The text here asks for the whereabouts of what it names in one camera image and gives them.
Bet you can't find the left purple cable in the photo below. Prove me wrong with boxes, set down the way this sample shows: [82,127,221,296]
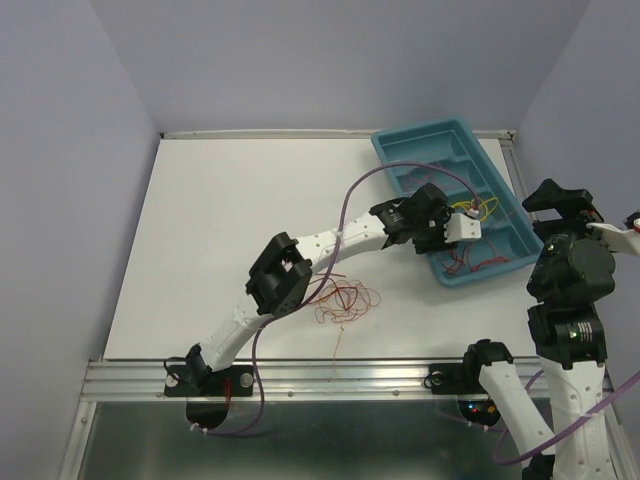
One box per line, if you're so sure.
[192,162,484,437]

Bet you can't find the aluminium rail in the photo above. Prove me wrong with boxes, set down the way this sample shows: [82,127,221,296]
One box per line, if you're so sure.
[79,355,614,401]

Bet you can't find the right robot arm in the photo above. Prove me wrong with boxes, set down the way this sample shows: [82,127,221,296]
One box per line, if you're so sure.
[460,179,639,479]

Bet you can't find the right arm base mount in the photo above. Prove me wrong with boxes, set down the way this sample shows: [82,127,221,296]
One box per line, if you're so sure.
[423,339,514,395]

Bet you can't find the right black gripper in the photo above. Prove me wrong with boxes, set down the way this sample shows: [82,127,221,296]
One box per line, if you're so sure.
[521,175,627,294]

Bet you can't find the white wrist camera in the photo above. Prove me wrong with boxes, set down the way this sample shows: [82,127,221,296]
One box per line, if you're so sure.
[587,215,640,256]
[444,213,481,244]

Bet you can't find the looped thin red wire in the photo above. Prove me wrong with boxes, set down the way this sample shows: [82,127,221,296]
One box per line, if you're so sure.
[402,162,451,194]

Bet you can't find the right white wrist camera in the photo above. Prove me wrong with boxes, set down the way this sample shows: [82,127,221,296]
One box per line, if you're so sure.
[587,215,640,256]

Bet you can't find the red yellow wires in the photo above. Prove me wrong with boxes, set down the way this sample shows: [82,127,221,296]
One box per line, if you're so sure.
[307,273,382,381]

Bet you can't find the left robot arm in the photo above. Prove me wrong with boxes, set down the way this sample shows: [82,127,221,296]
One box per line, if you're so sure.
[185,183,454,394]

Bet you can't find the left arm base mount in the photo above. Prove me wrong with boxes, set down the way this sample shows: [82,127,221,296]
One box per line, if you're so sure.
[163,357,254,399]

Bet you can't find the thick red wire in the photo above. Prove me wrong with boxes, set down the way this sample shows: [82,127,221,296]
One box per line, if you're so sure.
[439,239,511,276]

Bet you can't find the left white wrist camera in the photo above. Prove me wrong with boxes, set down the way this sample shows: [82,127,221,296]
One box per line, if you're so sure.
[444,213,481,244]

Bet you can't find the teal plastic tray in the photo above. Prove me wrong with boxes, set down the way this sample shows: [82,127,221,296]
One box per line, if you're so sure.
[371,117,541,287]

